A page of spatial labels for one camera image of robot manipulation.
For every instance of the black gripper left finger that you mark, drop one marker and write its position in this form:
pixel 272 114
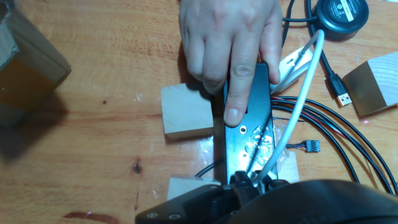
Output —
pixel 199 202

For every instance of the torn cardboard box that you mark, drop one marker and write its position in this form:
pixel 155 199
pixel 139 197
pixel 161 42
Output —
pixel 31 71

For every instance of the person's hand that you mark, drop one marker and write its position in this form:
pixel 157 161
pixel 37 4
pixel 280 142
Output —
pixel 230 34

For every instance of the black docking station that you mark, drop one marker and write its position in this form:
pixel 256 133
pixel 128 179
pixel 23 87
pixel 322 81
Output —
pixel 261 102

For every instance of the varnished wooden board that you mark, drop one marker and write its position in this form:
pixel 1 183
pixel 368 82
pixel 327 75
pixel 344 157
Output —
pixel 93 46

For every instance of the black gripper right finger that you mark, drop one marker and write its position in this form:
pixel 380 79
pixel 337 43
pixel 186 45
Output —
pixel 311 202

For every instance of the black round puck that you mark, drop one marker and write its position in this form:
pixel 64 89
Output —
pixel 340 15

